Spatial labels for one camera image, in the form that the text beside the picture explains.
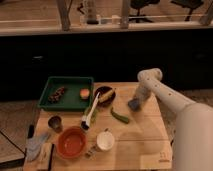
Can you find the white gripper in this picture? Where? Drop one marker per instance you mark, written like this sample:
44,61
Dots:
141,93

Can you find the blue sponge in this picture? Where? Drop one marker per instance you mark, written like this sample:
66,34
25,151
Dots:
134,106

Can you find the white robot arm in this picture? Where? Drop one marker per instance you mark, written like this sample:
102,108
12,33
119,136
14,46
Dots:
193,139

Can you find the white paper cup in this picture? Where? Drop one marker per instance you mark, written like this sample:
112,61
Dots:
105,140

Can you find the small item beside cup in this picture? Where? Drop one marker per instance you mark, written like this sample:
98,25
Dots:
90,152

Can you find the small dark metal cup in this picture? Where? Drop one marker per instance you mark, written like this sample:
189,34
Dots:
55,123

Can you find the green cucumber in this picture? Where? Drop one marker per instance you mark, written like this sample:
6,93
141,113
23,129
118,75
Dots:
119,117

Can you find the yellow corn cob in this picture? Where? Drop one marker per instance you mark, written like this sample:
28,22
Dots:
106,95

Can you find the dark round plate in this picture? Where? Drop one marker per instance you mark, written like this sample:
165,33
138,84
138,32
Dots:
102,90

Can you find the orange peach fruit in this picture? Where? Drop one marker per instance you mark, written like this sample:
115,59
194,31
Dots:
84,93

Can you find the green plastic tray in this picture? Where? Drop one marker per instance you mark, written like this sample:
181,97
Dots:
71,99

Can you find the orange bowl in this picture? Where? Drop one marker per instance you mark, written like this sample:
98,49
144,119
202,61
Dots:
71,143

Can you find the dark purple grapes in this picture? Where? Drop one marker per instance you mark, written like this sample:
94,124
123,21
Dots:
55,97

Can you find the black office chair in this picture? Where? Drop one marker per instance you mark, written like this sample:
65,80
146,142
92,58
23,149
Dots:
138,5

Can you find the black marker on table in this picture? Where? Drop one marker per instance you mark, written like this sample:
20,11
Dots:
50,158

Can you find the grey blue cloth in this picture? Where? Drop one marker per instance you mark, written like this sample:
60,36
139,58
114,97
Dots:
33,146

